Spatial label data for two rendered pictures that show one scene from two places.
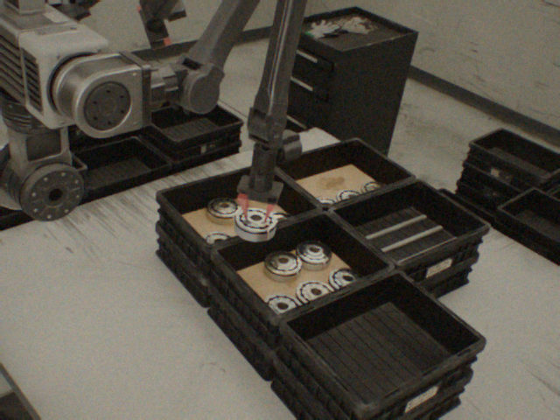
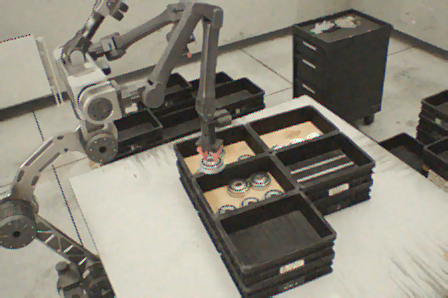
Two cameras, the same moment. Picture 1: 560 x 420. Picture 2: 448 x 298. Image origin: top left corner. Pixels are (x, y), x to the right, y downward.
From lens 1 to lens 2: 72 cm
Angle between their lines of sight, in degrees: 18
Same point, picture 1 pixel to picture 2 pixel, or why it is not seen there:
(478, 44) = not seen: outside the picture
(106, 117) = (100, 114)
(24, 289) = (108, 196)
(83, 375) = (126, 243)
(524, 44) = not seen: outside the picture
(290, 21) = (208, 52)
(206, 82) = (155, 91)
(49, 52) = (75, 86)
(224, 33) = (164, 65)
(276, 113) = (207, 102)
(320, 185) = (283, 135)
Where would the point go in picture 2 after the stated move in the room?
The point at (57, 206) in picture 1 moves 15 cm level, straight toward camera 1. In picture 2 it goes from (104, 155) to (99, 176)
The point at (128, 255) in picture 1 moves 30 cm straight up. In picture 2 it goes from (164, 179) to (155, 132)
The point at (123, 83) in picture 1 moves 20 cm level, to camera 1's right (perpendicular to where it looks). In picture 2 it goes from (106, 97) to (157, 103)
